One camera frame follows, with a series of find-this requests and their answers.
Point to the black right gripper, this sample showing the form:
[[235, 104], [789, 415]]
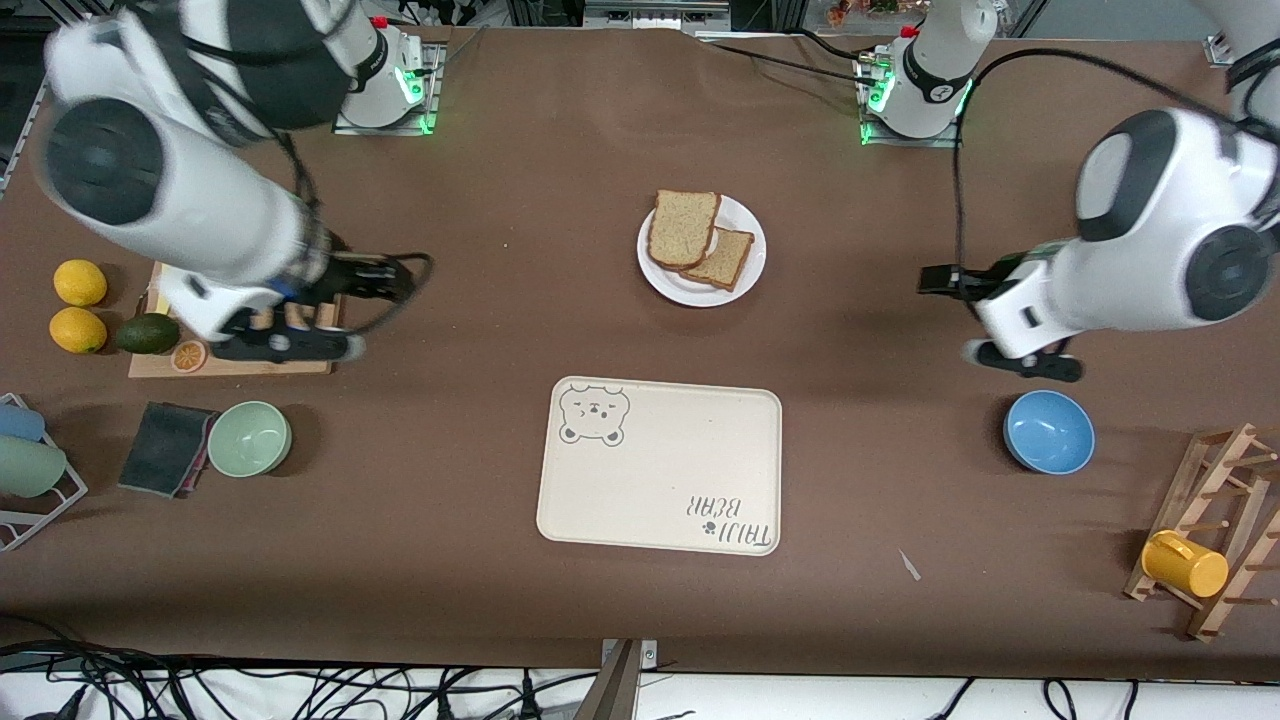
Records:
[[349, 279]]

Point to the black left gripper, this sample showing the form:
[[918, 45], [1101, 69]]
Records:
[[975, 281]]

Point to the white round plate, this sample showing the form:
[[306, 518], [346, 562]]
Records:
[[742, 213]]

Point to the brown bread slice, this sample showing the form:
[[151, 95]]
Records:
[[683, 230], [730, 262]]

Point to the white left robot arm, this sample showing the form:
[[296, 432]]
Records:
[[1150, 260]]

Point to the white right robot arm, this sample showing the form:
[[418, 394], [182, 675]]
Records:
[[200, 200]]

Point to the wooden cutting board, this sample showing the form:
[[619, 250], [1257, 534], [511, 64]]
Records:
[[270, 369]]

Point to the blue bowl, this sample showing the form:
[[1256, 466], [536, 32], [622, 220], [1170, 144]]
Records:
[[1048, 432]]

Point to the pale green bowl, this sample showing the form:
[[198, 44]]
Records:
[[250, 438]]

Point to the orange fruit slice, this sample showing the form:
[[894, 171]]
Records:
[[188, 357]]

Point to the yellow toy knife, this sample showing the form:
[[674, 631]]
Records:
[[157, 290]]

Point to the dark green avocado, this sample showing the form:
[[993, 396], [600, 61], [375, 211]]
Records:
[[146, 336]]

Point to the dark grey cloth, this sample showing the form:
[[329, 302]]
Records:
[[165, 450]]

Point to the small grey paper scrap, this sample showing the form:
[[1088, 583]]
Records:
[[909, 566]]

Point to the yellow lemon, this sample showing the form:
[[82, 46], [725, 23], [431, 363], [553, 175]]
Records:
[[78, 330], [80, 283]]

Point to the cream bear print tray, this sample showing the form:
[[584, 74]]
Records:
[[660, 470]]

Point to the yellow mug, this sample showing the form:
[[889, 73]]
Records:
[[1190, 570]]

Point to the blue cup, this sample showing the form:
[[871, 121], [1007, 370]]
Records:
[[20, 423]]

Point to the pale green cup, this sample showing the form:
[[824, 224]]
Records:
[[30, 468]]

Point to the wooden mug rack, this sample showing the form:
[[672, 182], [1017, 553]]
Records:
[[1207, 620]]

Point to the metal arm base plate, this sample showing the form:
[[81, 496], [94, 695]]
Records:
[[910, 142], [385, 130]]

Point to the aluminium corner bracket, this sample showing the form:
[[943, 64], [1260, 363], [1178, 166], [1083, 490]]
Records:
[[1216, 52]]

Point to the grey metal frame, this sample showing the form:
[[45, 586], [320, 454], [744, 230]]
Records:
[[655, 12]]

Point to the metal table clamp bracket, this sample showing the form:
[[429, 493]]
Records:
[[620, 690]]

